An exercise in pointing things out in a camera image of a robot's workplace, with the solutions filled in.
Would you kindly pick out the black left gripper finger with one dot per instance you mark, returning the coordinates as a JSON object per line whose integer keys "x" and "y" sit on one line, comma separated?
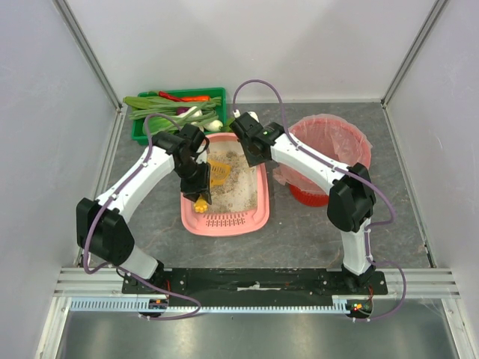
{"x": 206, "y": 195}
{"x": 192, "y": 195}

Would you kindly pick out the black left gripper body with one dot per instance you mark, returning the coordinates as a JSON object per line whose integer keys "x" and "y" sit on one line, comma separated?
{"x": 196, "y": 185}

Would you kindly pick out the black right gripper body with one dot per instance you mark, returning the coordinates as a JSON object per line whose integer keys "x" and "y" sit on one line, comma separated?
{"x": 253, "y": 153}

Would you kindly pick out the yellow litter scoop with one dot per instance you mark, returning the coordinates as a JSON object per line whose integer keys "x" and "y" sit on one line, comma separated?
{"x": 219, "y": 172}

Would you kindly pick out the pink litter box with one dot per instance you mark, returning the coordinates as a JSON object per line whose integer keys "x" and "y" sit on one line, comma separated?
{"x": 228, "y": 224}

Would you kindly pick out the red trash bin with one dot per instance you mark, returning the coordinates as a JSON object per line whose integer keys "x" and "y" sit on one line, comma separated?
{"x": 307, "y": 198}

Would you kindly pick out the pink plastic bin liner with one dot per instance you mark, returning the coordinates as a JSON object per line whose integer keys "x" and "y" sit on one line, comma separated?
{"x": 332, "y": 136}

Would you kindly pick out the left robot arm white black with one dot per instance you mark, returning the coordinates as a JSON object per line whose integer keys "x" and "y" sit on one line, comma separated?
{"x": 102, "y": 224}

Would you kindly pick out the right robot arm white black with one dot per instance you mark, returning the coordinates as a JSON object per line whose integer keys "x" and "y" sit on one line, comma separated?
{"x": 351, "y": 200}

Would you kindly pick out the cat litter pellets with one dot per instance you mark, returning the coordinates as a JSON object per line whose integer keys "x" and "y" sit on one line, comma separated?
{"x": 239, "y": 192}

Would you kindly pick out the white radish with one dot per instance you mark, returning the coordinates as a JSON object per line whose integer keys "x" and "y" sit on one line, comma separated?
{"x": 193, "y": 115}

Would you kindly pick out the green leafy vegetables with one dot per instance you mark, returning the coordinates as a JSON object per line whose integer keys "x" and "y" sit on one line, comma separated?
{"x": 156, "y": 114}

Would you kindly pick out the orange carrot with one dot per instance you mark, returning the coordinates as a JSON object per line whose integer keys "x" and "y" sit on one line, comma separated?
{"x": 199, "y": 98}

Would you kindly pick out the red chili pepper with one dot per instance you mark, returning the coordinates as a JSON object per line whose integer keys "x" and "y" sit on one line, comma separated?
{"x": 170, "y": 97}

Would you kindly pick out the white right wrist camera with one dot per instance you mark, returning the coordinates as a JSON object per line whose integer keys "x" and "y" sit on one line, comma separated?
{"x": 237, "y": 113}

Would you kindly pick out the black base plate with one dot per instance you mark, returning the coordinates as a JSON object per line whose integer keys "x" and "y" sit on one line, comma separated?
{"x": 196, "y": 281}

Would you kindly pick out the aluminium frame rail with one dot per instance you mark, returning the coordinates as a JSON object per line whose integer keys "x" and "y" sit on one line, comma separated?
{"x": 107, "y": 281}

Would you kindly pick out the blue-white cable duct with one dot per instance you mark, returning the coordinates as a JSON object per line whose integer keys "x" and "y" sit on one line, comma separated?
{"x": 147, "y": 305}

